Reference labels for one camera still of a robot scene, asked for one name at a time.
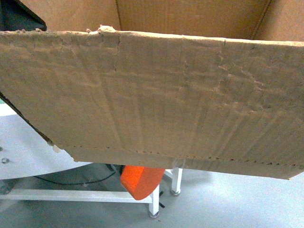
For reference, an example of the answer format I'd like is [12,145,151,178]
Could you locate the brown cardboard box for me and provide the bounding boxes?
[0,0,304,179]

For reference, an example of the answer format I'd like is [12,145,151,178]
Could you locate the orange plastic housing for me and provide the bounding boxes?
[120,165,165,200]

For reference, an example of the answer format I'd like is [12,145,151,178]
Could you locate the black cable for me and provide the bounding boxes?
[33,163,124,185]

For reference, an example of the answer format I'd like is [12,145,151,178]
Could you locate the white metal table frame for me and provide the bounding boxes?
[0,167,183,218]

